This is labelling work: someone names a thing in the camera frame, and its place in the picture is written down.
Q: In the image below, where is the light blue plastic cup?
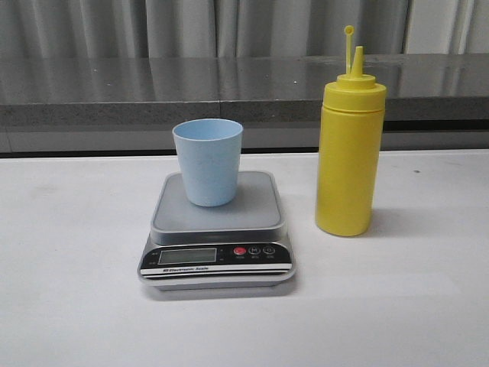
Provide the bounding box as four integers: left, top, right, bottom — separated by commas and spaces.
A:
173, 119, 244, 207

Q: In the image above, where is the yellow squeeze bottle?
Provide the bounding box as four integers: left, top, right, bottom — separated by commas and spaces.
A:
316, 25, 387, 237

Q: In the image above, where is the silver digital kitchen scale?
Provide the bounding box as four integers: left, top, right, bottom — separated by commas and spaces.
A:
138, 171, 296, 300

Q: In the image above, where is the grey stone counter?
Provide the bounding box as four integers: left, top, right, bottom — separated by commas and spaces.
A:
1, 54, 488, 157

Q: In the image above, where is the grey curtain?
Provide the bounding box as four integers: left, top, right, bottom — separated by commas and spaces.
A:
1, 1, 488, 59

